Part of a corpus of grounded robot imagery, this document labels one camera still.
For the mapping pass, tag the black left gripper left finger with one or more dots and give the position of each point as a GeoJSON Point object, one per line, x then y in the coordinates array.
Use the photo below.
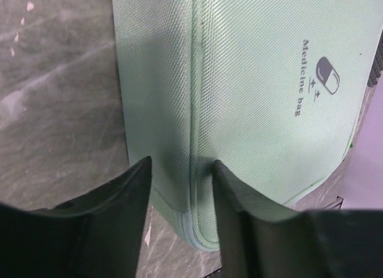
{"type": "Point", "coordinates": [98, 234]}

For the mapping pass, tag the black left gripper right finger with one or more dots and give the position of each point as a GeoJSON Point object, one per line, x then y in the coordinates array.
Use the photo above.
{"type": "Point", "coordinates": [261, 238]}

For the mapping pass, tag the mint green medicine case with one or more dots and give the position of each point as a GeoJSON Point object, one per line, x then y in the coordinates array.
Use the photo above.
{"type": "Point", "coordinates": [272, 88]}

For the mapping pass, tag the grey lego baseplate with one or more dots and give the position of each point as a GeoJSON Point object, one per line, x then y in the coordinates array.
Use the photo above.
{"type": "Point", "coordinates": [377, 67]}

